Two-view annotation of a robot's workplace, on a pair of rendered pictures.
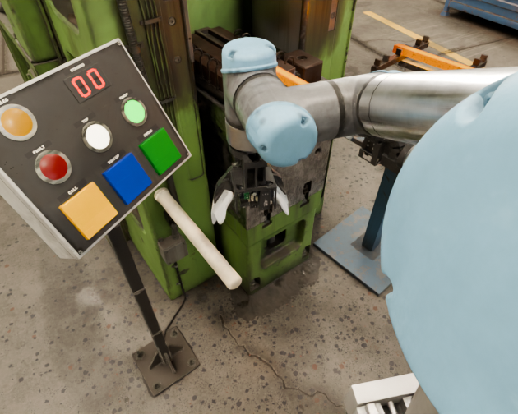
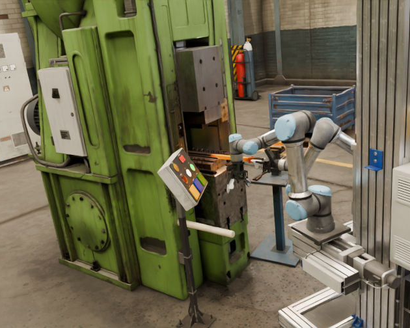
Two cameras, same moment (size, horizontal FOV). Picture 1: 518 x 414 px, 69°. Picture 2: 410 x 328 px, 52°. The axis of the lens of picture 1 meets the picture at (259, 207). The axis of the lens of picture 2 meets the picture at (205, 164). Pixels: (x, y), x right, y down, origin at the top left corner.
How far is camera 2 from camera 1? 1.97 m
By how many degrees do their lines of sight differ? 29
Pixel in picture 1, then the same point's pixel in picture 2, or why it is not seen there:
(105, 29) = (165, 150)
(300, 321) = (259, 287)
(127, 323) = (164, 316)
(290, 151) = (254, 150)
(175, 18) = (182, 143)
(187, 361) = (209, 318)
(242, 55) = (235, 136)
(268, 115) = (248, 144)
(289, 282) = (245, 275)
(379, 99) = (267, 136)
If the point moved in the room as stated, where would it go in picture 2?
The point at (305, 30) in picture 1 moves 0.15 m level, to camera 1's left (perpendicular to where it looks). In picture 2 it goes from (221, 142) to (203, 146)
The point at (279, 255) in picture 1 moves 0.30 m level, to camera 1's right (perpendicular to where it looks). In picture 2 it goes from (235, 258) to (271, 248)
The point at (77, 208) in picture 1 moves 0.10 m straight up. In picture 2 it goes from (192, 190) to (190, 174)
